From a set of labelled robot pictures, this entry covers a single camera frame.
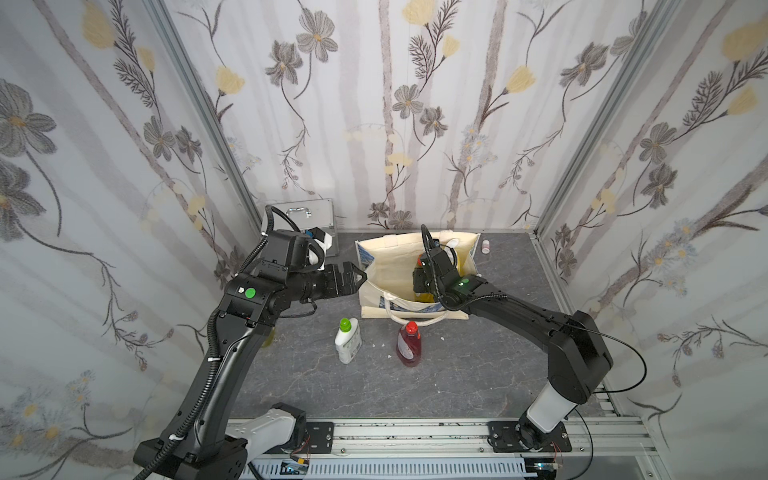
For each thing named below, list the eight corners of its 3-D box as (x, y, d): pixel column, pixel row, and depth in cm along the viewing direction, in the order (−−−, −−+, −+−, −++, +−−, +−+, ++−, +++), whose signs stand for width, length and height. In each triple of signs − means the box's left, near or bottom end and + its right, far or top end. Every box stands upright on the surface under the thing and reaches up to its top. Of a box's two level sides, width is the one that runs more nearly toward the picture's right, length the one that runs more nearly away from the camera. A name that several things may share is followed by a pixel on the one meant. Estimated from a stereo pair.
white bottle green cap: (340, 362, 89) (330, 334, 74) (354, 339, 93) (347, 309, 78) (351, 367, 88) (343, 340, 73) (364, 344, 92) (359, 314, 77)
